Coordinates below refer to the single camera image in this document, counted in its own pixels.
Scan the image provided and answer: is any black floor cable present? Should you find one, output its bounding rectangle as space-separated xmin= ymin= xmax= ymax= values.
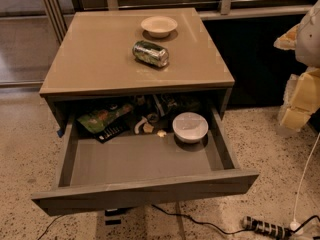
xmin=151 ymin=203 xmax=320 ymax=236

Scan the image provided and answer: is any black cable at left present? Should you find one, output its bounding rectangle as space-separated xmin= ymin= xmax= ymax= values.
xmin=35 ymin=214 xmax=66 ymax=240

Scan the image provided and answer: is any white bowl in drawer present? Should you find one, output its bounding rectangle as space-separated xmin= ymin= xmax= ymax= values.
xmin=172 ymin=112 xmax=209 ymax=144

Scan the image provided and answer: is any small tan food piece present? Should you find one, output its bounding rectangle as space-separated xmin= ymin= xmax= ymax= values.
xmin=143 ymin=123 xmax=154 ymax=133

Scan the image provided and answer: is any green soda can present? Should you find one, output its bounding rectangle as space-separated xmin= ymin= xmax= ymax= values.
xmin=132 ymin=40 xmax=169 ymax=68

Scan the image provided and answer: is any black and white power strip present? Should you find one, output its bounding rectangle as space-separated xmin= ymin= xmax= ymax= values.
xmin=242 ymin=216 xmax=291 ymax=240

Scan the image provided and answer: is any white curved small object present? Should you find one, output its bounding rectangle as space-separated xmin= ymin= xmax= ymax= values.
xmin=134 ymin=116 xmax=148 ymax=135

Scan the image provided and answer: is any grey side table cabinet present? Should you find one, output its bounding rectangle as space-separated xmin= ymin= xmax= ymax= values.
xmin=40 ymin=8 xmax=234 ymax=128

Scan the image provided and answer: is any white power cable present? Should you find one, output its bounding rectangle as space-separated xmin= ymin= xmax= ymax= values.
xmin=292 ymin=131 xmax=320 ymax=222

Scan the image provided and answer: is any black packet with stripes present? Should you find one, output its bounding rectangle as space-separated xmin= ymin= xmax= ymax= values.
xmin=94 ymin=121 xmax=129 ymax=143

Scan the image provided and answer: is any white bowl on table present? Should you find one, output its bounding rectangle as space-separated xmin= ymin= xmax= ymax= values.
xmin=141 ymin=16 xmax=178 ymax=38

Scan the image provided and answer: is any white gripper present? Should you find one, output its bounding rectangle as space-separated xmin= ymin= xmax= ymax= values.
xmin=273 ymin=0 xmax=320 ymax=131

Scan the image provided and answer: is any white wall plug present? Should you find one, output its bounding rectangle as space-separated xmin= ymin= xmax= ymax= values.
xmin=290 ymin=220 xmax=304 ymax=235

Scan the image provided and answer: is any grey open top drawer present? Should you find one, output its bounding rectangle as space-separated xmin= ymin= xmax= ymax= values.
xmin=32 ymin=104 xmax=258 ymax=216

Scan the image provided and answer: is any small cream food piece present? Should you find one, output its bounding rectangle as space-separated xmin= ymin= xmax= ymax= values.
xmin=157 ymin=130 xmax=167 ymax=138

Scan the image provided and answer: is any green snack bag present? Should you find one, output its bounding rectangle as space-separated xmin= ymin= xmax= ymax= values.
xmin=77 ymin=103 xmax=133 ymax=134

